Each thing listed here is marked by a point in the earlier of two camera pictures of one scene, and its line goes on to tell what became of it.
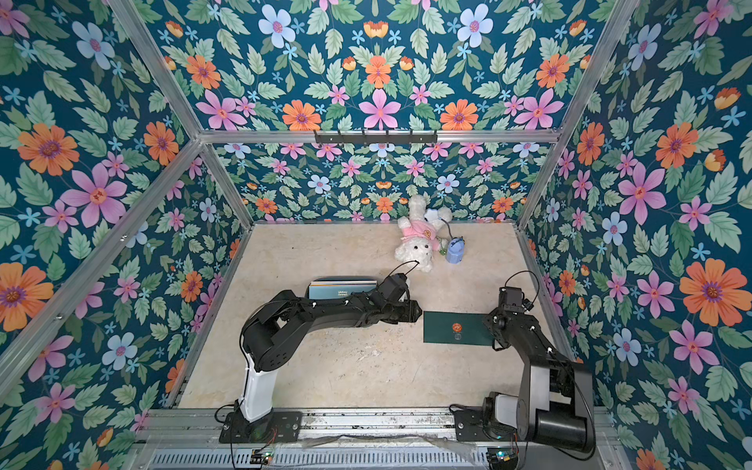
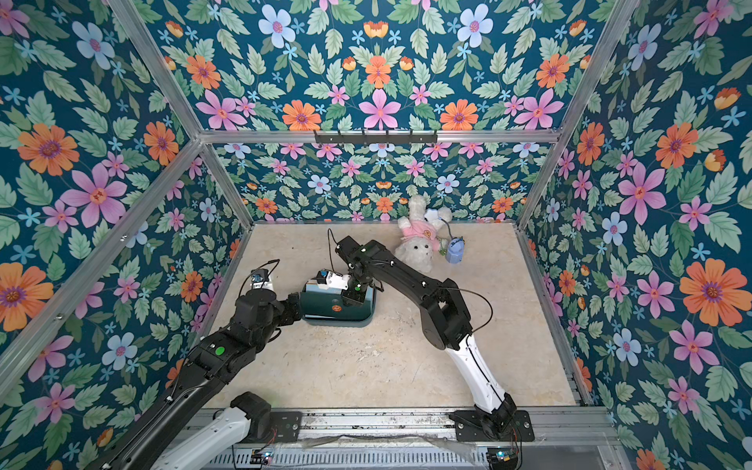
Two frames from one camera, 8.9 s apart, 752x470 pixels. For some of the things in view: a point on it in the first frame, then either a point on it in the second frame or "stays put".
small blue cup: x=455 y=250 stays put
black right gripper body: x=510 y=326 to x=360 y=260
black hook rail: x=376 y=138 stays put
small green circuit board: x=258 y=456 stays put
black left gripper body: x=399 y=313 to x=282 y=314
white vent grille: x=320 y=459 stays put
